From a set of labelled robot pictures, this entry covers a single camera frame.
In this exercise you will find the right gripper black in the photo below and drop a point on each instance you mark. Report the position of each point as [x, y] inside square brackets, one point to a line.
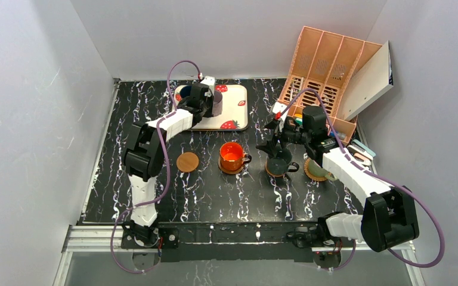
[278, 136]

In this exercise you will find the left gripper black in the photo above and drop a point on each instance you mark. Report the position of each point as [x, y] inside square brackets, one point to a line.
[191, 100]

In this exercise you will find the lilac mug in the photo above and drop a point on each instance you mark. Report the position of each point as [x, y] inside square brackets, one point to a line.
[217, 103]

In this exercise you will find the navy blue mug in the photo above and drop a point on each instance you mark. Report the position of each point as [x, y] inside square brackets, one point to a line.
[185, 91]

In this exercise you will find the light green mug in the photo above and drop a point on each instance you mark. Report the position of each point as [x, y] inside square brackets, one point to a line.
[323, 175]

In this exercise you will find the dark green mug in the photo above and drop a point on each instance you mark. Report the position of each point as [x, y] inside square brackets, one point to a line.
[282, 162]

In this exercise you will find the orange mug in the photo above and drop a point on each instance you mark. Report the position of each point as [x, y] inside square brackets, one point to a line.
[232, 156]

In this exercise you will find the dark ringed wooden coaster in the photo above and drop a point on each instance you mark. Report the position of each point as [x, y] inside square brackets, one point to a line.
[230, 172]

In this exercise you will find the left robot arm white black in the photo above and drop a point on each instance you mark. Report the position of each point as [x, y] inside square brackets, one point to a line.
[146, 151]

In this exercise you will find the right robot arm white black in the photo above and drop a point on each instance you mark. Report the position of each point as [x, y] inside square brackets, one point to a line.
[389, 213]

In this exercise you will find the woven rattan coaster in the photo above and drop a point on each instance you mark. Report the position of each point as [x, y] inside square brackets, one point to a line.
[314, 171]

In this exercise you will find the orange round coaster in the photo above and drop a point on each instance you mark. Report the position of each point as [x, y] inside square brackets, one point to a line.
[274, 175]

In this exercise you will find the smooth wooden coaster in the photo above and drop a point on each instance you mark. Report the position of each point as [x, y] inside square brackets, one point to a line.
[187, 162]

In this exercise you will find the teal pink stationery stack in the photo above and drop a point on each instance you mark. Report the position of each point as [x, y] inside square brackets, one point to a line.
[363, 154]

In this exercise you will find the pink desk file organizer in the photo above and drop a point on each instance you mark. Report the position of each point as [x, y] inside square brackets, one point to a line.
[326, 62]

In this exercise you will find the white binder folder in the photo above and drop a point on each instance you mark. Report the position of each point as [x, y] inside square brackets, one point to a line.
[372, 78]

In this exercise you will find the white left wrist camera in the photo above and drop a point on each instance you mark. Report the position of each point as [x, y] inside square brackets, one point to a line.
[210, 81]

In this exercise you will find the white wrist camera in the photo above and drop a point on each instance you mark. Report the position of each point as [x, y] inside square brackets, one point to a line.
[210, 81]
[280, 113]

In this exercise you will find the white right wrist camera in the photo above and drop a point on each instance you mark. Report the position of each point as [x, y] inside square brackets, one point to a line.
[280, 113]

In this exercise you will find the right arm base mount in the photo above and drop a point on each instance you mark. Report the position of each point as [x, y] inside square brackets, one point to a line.
[315, 236]

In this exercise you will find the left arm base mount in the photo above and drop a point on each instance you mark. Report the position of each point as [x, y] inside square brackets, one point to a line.
[150, 240]

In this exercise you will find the aluminium front rail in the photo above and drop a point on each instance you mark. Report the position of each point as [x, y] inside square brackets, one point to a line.
[222, 254]

